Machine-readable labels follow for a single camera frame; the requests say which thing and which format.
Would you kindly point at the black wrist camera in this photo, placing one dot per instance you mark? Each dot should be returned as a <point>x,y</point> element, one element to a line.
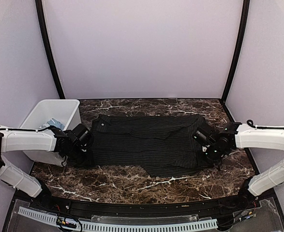
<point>205,135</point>
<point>82,135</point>

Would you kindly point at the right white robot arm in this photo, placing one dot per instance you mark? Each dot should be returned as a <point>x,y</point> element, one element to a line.
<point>218,143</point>

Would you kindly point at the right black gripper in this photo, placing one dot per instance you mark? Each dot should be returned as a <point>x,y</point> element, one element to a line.
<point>201,162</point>

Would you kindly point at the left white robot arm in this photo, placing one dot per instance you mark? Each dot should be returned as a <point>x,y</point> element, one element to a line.
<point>50,140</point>

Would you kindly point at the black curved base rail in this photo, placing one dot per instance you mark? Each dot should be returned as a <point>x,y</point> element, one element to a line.
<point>221,207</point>

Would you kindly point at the black pinstriped shirt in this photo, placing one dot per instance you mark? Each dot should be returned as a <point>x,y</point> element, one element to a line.
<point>162,145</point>

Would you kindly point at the white slotted cable duct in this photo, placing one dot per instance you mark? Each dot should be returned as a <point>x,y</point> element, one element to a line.
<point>88,226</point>

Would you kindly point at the light blue garment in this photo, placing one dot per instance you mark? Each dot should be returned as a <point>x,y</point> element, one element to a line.
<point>52,122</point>

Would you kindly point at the black frame post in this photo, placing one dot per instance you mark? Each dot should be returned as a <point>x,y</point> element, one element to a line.
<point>237,50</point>
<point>47,47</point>

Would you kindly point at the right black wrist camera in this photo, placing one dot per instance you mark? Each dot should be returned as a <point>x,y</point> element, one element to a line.
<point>205,135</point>

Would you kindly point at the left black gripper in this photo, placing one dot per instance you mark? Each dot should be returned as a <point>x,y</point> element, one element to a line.
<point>88,162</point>

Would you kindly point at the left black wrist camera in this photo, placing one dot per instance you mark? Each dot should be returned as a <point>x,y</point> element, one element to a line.
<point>82,135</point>

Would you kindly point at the left black frame post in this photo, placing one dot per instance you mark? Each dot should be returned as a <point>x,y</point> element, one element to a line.
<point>47,47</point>

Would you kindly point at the right black frame post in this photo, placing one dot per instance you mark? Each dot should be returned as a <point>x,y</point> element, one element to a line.
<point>237,50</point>

